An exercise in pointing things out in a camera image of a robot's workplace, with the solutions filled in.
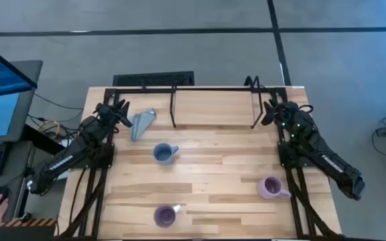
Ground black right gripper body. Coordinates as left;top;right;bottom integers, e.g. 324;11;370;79
274;100;303;129

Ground yellow cable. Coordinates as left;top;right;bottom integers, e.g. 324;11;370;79
38;119;62;137

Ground black desk cable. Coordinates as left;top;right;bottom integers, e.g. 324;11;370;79
27;92;84;123

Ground black frame wooden shelf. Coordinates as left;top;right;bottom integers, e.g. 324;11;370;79
169;84;265;130

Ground pink ribbed mug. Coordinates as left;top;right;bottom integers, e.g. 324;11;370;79
256;175;293;201

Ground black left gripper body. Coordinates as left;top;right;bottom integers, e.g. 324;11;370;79
93;102;123;127

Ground purple mug with white handle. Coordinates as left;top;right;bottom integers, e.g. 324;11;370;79
152;204;183;230

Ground yellow black striped block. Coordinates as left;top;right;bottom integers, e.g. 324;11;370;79
0;218;58;241

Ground grey desk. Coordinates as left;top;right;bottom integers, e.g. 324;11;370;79
0;139;36;222

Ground folded grey cloth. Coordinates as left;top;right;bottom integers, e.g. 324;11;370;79
130;107;157;143

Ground grey mug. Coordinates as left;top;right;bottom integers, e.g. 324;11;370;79
152;143;181;166

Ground black floor vent grille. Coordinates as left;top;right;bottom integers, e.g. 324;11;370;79
112;70;196;87

